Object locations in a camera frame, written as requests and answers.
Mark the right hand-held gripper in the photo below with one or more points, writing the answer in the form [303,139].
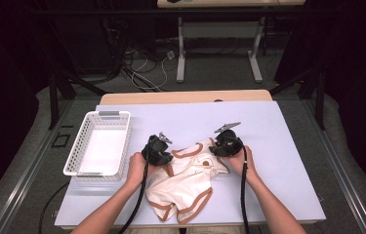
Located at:
[227,144]

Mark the aluminium floor rail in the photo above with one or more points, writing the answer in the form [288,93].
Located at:
[340,175]
[24,182]

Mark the person's right hand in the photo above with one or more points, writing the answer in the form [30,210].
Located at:
[244,167]

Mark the light wooden table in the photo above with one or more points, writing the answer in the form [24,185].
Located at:
[187,97]

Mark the cream baby bodysuit brown trim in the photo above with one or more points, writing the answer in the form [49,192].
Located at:
[183,188]

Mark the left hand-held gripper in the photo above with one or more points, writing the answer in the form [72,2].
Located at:
[156,152]

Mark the white power adapter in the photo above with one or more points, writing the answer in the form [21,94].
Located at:
[170,55]

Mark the white-legged background desk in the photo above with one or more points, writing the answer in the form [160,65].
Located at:
[180,48]

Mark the white perforated plastic basket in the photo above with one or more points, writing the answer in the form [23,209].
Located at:
[102,149]

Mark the person's left hand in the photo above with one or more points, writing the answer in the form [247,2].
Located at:
[136,172]

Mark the black metal stand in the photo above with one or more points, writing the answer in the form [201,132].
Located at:
[53,104]
[319,100]

